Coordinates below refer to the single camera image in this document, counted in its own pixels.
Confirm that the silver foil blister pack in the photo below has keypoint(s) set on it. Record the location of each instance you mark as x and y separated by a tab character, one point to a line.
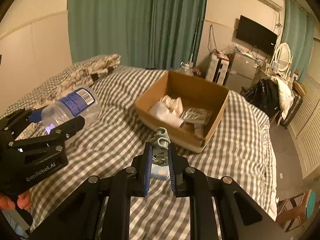
196	116

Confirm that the grey knitted sock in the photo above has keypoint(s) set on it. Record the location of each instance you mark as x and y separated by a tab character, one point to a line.
162	113

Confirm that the white louvered wardrobe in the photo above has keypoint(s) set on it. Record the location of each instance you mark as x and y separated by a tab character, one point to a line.
305	125

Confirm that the small green curtain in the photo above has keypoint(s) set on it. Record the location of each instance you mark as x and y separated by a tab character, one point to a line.
298	34

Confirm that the silver mini fridge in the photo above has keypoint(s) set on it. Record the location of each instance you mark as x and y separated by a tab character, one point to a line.
240	73

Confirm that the white coat on chair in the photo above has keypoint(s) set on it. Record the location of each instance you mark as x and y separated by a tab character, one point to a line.
286	96

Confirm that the black wall television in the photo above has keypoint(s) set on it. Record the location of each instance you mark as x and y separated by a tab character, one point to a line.
256	35

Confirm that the white suitcase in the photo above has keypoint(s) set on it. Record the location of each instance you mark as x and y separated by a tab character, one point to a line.
217	69

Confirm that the wooden stool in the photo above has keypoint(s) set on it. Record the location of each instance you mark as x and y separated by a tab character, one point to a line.
293	212

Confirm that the clear plastic water bottle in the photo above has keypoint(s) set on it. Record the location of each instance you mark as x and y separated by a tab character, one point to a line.
82	102

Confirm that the white cloth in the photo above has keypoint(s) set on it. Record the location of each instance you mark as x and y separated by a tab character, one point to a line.
175	106

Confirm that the grey checkered bed duvet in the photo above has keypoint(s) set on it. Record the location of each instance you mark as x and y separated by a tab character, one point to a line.
240	148

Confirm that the large green curtain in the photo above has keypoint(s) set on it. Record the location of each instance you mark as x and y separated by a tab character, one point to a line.
153	34

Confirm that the black jacket on chair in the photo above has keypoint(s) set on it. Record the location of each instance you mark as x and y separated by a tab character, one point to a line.
265	96

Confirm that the brown cardboard box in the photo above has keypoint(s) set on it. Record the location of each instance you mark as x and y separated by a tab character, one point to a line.
194	92

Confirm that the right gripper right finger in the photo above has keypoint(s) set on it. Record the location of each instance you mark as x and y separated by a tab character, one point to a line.
219	208

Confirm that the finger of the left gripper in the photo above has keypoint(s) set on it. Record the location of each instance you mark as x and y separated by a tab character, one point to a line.
57	135
15	123

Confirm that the light blue tissue packet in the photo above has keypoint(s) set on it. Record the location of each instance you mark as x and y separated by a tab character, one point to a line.
160	172

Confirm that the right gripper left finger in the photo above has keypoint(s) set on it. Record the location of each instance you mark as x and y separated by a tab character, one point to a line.
97	199

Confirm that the person's left hand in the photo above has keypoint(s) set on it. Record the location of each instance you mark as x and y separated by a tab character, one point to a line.
23	202

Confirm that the floral patterned folded blanket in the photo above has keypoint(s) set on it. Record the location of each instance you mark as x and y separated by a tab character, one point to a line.
82	74

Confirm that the large clear water jug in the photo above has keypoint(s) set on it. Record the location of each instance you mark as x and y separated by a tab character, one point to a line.
186	69

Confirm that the white oval vanity mirror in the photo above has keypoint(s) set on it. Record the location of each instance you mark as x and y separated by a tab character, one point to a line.
281	59

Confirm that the dark suitcase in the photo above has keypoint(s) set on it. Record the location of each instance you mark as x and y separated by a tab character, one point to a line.
297	102

